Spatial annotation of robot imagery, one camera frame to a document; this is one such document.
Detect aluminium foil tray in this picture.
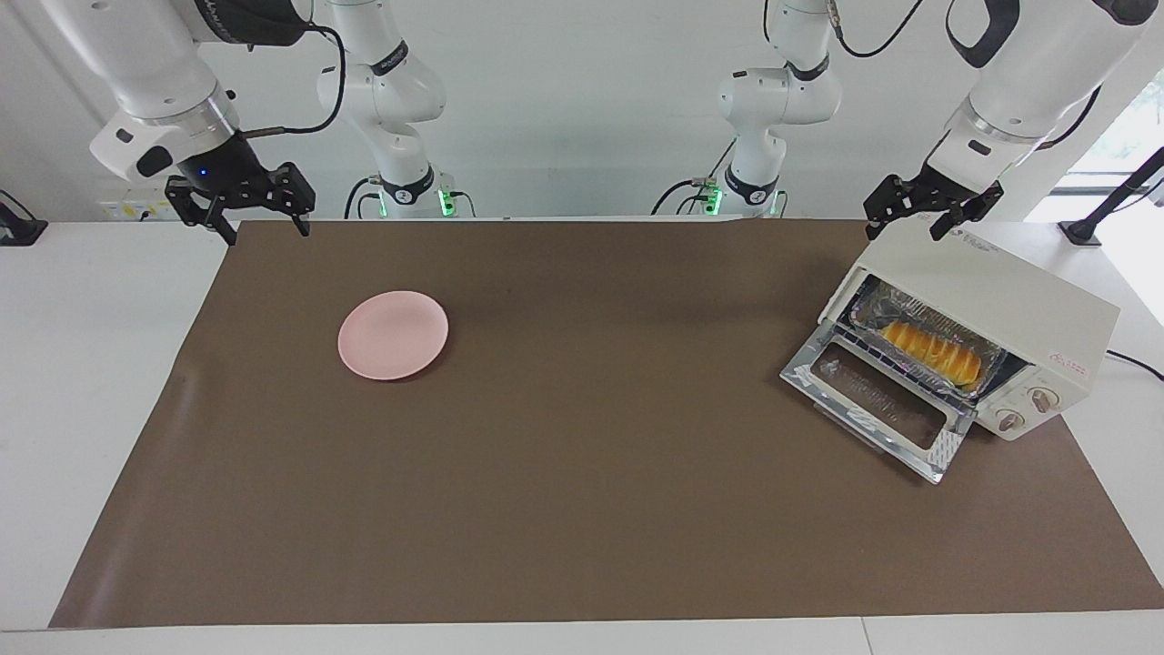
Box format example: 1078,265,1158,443
848,276,1010,398

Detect golden bread loaf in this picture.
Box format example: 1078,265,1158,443
880,318,985,383

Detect cream toaster oven body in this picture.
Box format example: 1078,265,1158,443
818,211,1121,443

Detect metal oven rack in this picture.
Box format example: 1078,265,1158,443
832,323,969,406

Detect glass oven door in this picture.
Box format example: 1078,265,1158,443
779,320,978,485

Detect pink round plate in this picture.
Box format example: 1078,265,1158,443
337,290,450,381

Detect black table clamp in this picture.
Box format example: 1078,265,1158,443
0,189,48,247

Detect brown table mat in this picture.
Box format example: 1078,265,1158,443
48,218,1164,629

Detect white wall socket box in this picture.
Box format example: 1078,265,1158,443
98,185,181,222

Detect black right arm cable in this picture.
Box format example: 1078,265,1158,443
238,23,348,140

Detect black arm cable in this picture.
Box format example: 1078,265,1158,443
826,0,1103,151
238,23,348,140

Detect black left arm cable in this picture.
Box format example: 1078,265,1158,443
826,0,1103,151

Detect black camera stand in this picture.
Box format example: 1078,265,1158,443
1059,146,1164,247

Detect black left base cable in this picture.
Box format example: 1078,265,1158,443
650,136,738,217

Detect black oven power cord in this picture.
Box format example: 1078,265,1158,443
1105,350,1164,383

